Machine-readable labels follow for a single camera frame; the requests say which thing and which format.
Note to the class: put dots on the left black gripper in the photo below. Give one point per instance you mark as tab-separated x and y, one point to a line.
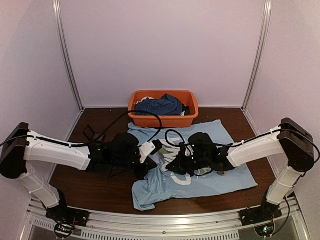
149	164

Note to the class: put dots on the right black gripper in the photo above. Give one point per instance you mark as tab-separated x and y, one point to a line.
178	163

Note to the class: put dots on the light blue printed t-shirt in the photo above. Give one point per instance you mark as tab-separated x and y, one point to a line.
160	185

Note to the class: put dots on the painted round brooch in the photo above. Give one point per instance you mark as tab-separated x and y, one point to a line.
222	173

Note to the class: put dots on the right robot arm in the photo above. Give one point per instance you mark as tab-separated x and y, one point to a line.
288	139

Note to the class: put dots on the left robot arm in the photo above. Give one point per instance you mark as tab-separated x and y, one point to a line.
123	153

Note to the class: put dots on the black open brooch case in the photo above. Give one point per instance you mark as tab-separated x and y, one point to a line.
89	133

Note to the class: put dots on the orange plastic basin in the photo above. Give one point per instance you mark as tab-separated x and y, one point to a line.
184	96

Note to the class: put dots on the dark blue garment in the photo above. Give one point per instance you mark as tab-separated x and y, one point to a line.
167	105

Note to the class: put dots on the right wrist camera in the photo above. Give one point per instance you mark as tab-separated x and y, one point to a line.
185	154

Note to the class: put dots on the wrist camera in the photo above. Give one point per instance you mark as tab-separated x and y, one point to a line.
149	148
185	154

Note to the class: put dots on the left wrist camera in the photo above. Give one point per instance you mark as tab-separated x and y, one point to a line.
149	148

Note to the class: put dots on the aluminium front rail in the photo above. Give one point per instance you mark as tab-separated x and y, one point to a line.
223	225

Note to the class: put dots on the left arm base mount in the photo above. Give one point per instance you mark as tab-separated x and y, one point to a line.
68	215

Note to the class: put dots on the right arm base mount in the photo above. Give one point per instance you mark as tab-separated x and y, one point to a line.
256	215

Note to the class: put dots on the right aluminium corner post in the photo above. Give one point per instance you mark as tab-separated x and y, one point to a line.
263	36

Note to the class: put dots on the aluminium corner post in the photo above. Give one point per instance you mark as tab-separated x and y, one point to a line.
65	53
263	36

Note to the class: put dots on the left aluminium corner post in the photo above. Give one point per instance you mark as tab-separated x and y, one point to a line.
65	53

